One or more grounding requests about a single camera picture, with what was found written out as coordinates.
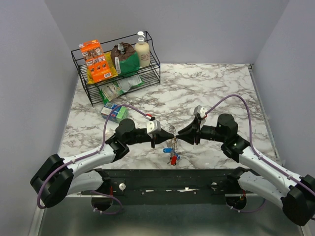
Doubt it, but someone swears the yellow packet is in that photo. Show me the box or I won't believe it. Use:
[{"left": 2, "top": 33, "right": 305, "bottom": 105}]
[{"left": 86, "top": 52, "right": 118, "bottom": 84}]

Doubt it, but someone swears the red key tag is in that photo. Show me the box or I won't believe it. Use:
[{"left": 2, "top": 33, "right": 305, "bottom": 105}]
[{"left": 168, "top": 155, "right": 178, "bottom": 166}]

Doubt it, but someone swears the small blue white box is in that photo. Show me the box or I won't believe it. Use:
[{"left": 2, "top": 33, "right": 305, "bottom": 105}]
[{"left": 100, "top": 102, "right": 128, "bottom": 123}]

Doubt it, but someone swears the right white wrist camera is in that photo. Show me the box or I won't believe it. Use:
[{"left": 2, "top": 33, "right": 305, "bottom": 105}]
[{"left": 193, "top": 105, "right": 207, "bottom": 119}]

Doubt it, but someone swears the black wire shelf rack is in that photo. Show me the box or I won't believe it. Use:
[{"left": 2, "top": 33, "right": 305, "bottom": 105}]
[{"left": 71, "top": 31, "right": 161, "bottom": 106}]

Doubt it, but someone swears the cream pump lotion bottle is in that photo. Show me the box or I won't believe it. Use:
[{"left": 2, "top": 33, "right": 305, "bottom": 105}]
[{"left": 134, "top": 31, "right": 150, "bottom": 67}]

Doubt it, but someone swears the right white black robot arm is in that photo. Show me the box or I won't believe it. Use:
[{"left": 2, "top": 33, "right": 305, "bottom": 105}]
[{"left": 177, "top": 114, "right": 315, "bottom": 226}]

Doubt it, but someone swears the brown and green bag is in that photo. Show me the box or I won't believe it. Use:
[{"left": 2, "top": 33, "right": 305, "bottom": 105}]
[{"left": 111, "top": 42, "right": 140, "bottom": 77}]

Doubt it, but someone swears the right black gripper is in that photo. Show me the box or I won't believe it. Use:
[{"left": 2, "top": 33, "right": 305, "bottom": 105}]
[{"left": 176, "top": 116, "right": 226, "bottom": 145}]

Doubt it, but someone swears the green white snack pouch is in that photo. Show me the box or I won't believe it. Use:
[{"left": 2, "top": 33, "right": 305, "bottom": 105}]
[{"left": 98, "top": 75, "right": 144, "bottom": 104}]

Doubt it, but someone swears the orange product box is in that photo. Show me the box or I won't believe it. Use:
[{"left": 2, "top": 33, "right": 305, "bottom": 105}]
[{"left": 79, "top": 40, "right": 113, "bottom": 83}]

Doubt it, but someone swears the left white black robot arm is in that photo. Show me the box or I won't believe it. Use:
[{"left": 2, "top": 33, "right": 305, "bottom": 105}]
[{"left": 30, "top": 118, "right": 174, "bottom": 209}]

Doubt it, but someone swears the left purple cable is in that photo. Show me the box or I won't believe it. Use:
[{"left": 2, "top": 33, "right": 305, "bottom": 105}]
[{"left": 36, "top": 104, "right": 153, "bottom": 215}]

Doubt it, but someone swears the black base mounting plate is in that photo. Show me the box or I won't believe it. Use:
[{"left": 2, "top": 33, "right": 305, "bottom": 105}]
[{"left": 81, "top": 168, "right": 269, "bottom": 206}]

